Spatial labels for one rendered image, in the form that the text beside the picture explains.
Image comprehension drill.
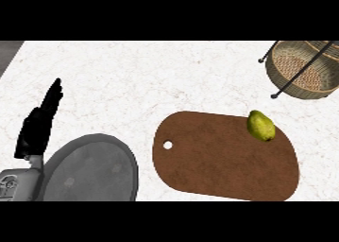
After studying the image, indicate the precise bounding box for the brown wooden cutting board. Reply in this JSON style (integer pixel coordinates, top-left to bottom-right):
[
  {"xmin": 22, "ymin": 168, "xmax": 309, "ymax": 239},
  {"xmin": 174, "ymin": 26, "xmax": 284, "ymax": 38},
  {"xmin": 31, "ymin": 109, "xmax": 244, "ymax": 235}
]
[{"xmin": 150, "ymin": 110, "xmax": 300, "ymax": 202}]

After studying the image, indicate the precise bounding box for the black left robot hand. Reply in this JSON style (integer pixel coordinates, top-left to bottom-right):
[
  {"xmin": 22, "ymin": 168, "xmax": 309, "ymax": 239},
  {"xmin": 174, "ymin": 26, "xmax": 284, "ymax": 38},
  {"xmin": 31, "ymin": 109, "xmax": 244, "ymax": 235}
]
[{"xmin": 13, "ymin": 78, "xmax": 65, "ymax": 161}]

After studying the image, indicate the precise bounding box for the yellow-green sweet potato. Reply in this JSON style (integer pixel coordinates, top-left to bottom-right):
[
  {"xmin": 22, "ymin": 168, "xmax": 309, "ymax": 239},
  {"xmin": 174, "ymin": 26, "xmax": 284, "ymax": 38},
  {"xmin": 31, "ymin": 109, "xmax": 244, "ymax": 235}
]
[{"xmin": 246, "ymin": 109, "xmax": 275, "ymax": 143}]

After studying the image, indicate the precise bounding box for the tiered wicker basket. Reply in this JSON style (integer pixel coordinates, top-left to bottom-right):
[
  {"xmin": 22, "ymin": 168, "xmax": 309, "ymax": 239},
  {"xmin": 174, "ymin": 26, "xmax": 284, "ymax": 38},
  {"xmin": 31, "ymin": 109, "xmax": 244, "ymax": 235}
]
[{"xmin": 256, "ymin": 40, "xmax": 339, "ymax": 101}]

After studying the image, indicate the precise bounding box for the grey round pan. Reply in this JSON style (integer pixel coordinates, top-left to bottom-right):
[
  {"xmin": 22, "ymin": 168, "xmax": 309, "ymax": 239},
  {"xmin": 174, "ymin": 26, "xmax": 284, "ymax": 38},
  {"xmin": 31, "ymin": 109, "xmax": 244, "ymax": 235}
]
[{"xmin": 35, "ymin": 132, "xmax": 140, "ymax": 202}]

